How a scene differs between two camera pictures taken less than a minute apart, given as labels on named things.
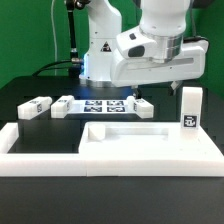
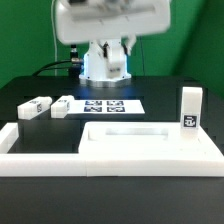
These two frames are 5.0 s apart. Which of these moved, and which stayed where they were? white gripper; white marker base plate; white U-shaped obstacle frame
Moved: white gripper
Stayed: white U-shaped obstacle frame; white marker base plate
